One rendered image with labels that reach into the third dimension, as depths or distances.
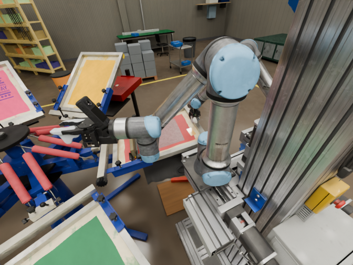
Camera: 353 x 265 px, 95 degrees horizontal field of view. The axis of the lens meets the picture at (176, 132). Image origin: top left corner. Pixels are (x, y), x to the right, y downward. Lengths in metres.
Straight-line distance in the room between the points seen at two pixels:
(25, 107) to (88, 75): 0.73
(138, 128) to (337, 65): 0.53
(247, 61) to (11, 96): 2.38
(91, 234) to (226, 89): 1.09
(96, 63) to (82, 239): 1.80
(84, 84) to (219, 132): 1.87
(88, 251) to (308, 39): 1.29
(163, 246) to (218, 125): 1.72
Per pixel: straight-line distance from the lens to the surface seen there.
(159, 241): 2.10
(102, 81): 2.08
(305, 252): 0.90
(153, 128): 0.53
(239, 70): 0.43
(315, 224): 0.98
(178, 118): 1.62
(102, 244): 1.18
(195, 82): 0.58
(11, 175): 1.51
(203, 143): 0.75
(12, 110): 2.41
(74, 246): 1.25
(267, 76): 1.14
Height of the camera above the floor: 1.99
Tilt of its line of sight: 39 degrees down
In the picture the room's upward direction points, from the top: 4 degrees counter-clockwise
